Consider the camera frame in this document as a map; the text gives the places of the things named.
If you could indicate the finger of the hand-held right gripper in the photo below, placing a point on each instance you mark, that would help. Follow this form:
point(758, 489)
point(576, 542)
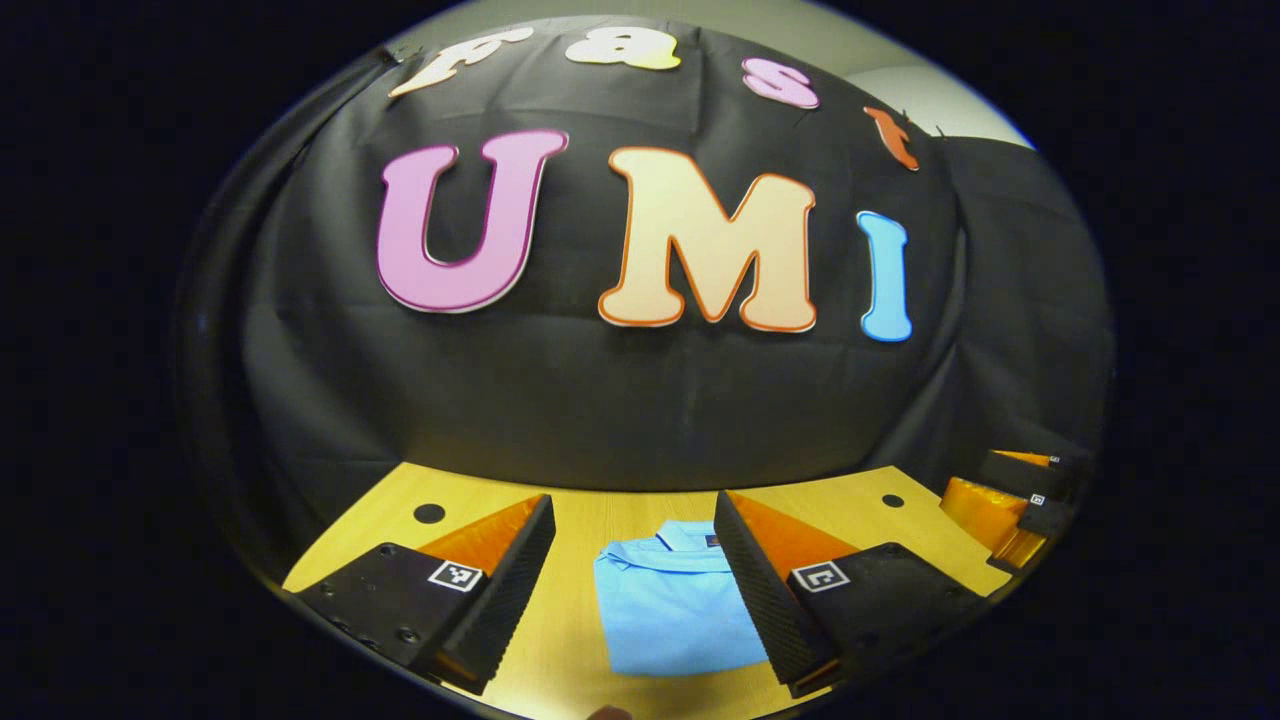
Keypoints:
point(1025, 478)
point(1048, 518)

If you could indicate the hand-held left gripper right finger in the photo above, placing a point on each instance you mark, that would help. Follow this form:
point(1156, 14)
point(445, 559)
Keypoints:
point(760, 590)

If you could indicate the black backdrop cloth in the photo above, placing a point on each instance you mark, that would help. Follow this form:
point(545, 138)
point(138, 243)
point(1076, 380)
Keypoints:
point(600, 400)

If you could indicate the light blue T-shirt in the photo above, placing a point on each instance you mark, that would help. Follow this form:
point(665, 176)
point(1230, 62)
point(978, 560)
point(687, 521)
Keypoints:
point(670, 610)

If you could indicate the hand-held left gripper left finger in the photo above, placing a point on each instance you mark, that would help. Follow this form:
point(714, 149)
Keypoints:
point(515, 590)

